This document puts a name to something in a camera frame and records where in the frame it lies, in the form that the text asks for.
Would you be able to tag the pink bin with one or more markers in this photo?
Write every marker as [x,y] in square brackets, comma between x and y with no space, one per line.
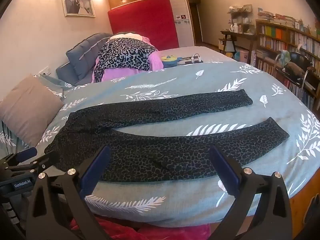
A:
[242,56]

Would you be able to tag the beige pillow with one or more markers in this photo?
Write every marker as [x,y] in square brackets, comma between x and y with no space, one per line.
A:
[27,107]

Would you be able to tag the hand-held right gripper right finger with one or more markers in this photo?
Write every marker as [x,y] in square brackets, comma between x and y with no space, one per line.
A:
[225,172]

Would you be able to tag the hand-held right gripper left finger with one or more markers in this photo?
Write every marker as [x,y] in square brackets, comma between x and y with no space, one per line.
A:
[96,172]

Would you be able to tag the teal leaf print blanket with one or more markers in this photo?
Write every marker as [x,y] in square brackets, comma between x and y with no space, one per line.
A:
[200,90]

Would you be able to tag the black chair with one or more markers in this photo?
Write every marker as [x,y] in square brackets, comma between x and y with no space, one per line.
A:
[300,60]

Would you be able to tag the pink cloth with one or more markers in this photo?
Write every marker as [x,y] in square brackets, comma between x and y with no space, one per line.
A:
[155,63]

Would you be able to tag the grey leopard print cloth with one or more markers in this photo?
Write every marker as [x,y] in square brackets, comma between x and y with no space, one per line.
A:
[122,55]

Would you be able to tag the teal patterned bag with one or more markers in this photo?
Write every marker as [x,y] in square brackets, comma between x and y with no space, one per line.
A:
[283,58]

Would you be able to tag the teal leaf print pillow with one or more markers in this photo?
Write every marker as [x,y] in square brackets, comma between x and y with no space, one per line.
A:
[53,85]

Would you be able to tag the framed photo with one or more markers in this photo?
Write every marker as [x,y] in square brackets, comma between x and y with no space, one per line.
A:
[78,3]

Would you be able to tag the red mattress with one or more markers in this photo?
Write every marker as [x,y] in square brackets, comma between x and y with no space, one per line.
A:
[145,20]

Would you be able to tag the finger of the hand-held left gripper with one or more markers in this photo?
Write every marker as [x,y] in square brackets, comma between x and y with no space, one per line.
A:
[26,153]
[47,160]

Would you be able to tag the wooden desk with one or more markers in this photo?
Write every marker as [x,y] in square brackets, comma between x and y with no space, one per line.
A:
[237,34]

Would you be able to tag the dark leopard print pants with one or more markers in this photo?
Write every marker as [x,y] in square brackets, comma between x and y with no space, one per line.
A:
[150,155]

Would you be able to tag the white box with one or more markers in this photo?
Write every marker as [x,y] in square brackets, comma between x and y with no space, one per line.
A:
[226,45]

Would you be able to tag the orange wooden bed frame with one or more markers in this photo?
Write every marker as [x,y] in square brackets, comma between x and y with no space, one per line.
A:
[307,205]

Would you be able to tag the grey padded headboard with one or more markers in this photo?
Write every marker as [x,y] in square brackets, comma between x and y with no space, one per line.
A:
[82,52]

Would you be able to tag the grey bed sheet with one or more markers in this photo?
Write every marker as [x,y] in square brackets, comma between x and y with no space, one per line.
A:
[212,53]

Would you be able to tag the wooden bookshelf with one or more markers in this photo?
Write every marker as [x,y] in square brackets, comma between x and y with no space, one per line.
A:
[270,42]

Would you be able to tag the wall socket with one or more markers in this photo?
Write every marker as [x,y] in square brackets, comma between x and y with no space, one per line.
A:
[45,71]

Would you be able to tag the stack of books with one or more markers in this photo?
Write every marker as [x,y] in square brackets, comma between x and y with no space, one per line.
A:
[277,18]

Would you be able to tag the white cloth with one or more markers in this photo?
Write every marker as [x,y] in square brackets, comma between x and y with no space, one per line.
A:
[130,36]

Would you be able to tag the small cluttered desk shelf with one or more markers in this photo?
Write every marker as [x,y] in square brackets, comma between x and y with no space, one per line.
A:
[238,20]

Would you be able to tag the black power strip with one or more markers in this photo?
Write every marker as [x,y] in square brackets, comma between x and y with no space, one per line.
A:
[196,60]

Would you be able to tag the yellow and blue toy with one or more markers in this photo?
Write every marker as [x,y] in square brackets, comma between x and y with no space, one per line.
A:
[168,61]

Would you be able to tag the wooden wardrobe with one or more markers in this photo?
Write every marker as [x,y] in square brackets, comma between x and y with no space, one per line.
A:
[183,32]

